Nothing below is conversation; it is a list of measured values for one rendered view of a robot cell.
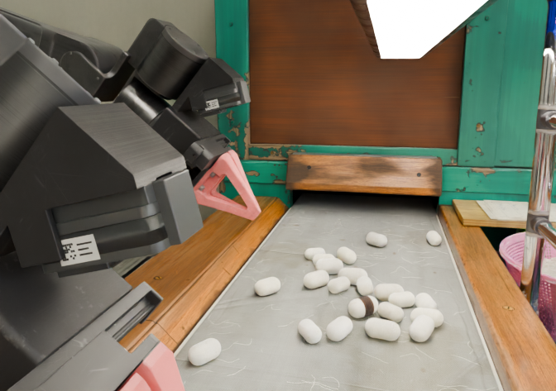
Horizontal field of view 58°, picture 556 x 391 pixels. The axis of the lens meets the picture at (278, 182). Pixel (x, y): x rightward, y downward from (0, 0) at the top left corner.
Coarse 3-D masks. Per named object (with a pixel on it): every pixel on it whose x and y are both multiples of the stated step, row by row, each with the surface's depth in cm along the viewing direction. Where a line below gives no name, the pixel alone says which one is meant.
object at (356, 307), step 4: (368, 296) 57; (352, 300) 56; (356, 300) 56; (360, 300) 56; (372, 300) 56; (376, 300) 57; (348, 304) 56; (352, 304) 56; (356, 304) 55; (360, 304) 55; (376, 304) 56; (348, 308) 56; (352, 308) 55; (356, 308) 55; (360, 308) 55; (364, 308) 55; (376, 308) 56; (352, 312) 55; (356, 312) 55; (360, 312) 55; (364, 312) 55; (352, 316) 56; (356, 316) 56; (360, 316) 55
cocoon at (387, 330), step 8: (368, 320) 52; (376, 320) 51; (384, 320) 51; (368, 328) 51; (376, 328) 51; (384, 328) 51; (392, 328) 50; (376, 336) 51; (384, 336) 51; (392, 336) 50
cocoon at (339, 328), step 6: (336, 318) 52; (342, 318) 52; (348, 318) 52; (330, 324) 51; (336, 324) 51; (342, 324) 51; (348, 324) 52; (330, 330) 50; (336, 330) 50; (342, 330) 50; (348, 330) 51; (330, 336) 50; (336, 336) 50; (342, 336) 50
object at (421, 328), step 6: (420, 318) 52; (426, 318) 52; (414, 324) 51; (420, 324) 51; (426, 324) 51; (432, 324) 52; (414, 330) 50; (420, 330) 50; (426, 330) 50; (432, 330) 51; (414, 336) 50; (420, 336) 50; (426, 336) 50
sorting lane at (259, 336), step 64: (256, 256) 76; (384, 256) 76; (448, 256) 76; (256, 320) 56; (320, 320) 56; (448, 320) 56; (192, 384) 44; (256, 384) 44; (320, 384) 44; (384, 384) 44; (448, 384) 44
